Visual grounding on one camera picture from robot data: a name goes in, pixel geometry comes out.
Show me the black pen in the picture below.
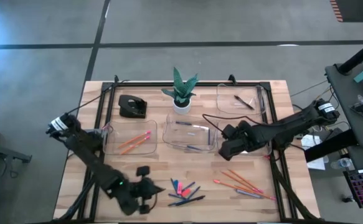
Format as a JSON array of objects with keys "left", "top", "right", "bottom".
[
  {"left": 233, "top": 95, "right": 255, "bottom": 111},
  {"left": 167, "top": 195, "right": 206, "bottom": 207}
]

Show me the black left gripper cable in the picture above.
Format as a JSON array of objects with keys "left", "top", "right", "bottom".
[{"left": 149, "top": 192, "right": 159, "bottom": 214}]

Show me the black pole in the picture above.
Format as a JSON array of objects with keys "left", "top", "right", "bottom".
[{"left": 336, "top": 39, "right": 363, "bottom": 75}]

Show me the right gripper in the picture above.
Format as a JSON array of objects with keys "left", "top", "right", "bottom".
[{"left": 218, "top": 121, "right": 263, "bottom": 161}]

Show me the grey desk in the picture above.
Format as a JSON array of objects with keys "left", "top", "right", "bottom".
[{"left": 324, "top": 60, "right": 363, "bottom": 149}]

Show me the white paper sheet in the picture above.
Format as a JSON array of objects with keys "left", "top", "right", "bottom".
[{"left": 301, "top": 135, "right": 330, "bottom": 171}]

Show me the green plant in white pot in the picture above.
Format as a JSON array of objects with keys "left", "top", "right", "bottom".
[{"left": 161, "top": 67, "right": 199, "bottom": 115}]

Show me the grey metal bench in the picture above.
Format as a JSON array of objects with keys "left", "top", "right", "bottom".
[{"left": 0, "top": 139, "right": 32, "bottom": 164}]

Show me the orange floor cable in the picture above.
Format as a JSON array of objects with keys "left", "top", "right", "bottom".
[{"left": 304, "top": 86, "right": 332, "bottom": 110}]

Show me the black striped floor mat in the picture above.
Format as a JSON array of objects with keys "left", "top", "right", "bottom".
[{"left": 329, "top": 0, "right": 363, "bottom": 23}]

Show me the teal box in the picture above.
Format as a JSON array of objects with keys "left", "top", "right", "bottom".
[{"left": 352, "top": 69, "right": 363, "bottom": 84}]

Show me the grey pen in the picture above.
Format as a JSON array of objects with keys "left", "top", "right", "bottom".
[{"left": 235, "top": 189, "right": 265, "bottom": 199}]

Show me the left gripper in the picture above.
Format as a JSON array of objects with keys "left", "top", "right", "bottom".
[{"left": 131, "top": 166, "right": 166, "bottom": 215}]

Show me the clear plastic bin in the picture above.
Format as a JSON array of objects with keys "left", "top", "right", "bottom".
[
  {"left": 215, "top": 83, "right": 266, "bottom": 116},
  {"left": 162, "top": 113, "right": 218, "bottom": 154},
  {"left": 215, "top": 119, "right": 272, "bottom": 157},
  {"left": 102, "top": 119, "right": 159, "bottom": 156}
]

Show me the thin black cable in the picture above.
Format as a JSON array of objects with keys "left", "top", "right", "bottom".
[{"left": 66, "top": 80, "right": 120, "bottom": 115}]

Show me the clear water bottle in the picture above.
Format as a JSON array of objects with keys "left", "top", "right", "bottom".
[{"left": 329, "top": 157, "right": 352, "bottom": 170}]

